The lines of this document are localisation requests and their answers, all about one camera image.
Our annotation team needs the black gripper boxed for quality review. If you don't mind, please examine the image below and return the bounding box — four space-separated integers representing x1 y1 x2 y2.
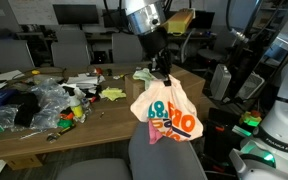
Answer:
138 27 171 86

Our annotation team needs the peach printed shirt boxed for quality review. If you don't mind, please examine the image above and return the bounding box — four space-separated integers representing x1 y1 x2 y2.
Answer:
130 76 203 142

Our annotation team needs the pink and orange shirt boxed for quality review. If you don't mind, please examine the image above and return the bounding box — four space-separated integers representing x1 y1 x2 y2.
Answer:
148 121 163 144

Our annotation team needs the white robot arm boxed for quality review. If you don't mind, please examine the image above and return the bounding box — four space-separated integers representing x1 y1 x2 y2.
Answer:
229 63 288 180

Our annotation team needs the light green towel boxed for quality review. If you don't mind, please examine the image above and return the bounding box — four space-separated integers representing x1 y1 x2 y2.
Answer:
133 68 157 90

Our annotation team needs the yellow cloth on table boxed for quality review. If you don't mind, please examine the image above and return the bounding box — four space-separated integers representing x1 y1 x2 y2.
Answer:
102 87 126 101

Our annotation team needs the white space heater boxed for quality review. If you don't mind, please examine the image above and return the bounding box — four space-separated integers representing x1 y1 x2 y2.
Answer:
210 64 231 100

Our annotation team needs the grey office chair foreground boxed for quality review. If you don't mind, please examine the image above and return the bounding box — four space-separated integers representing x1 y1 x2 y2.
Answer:
55 123 207 180

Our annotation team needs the middle black monitor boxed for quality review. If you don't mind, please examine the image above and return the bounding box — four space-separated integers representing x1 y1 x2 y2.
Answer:
102 9 127 28

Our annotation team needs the black monitor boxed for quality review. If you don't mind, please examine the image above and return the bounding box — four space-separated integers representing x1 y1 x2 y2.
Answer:
102 9 127 28
53 4 99 24

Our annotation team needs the white paper stack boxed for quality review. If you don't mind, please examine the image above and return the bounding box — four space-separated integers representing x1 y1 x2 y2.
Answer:
67 75 99 89

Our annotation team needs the grey chair behind table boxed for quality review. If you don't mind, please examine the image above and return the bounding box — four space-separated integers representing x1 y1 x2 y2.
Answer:
51 42 90 68

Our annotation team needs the green plastic toy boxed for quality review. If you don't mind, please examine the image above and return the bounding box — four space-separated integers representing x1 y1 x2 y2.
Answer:
57 119 73 128

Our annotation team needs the clear plastic bag pile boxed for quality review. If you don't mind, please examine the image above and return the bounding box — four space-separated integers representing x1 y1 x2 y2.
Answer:
0 78 69 131

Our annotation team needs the left black monitor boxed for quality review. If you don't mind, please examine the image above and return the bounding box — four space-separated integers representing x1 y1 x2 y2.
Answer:
53 4 99 24

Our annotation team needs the black yellow utility knife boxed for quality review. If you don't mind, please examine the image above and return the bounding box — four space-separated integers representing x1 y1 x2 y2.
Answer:
47 124 76 143

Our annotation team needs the black cloth pile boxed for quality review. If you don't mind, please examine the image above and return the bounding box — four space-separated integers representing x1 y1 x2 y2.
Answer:
7 93 40 127

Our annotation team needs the blue cloth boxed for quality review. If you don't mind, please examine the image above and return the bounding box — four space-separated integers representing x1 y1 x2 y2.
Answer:
0 89 18 106

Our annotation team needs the far left grey chair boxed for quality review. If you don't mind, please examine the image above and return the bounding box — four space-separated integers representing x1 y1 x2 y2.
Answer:
0 40 35 72

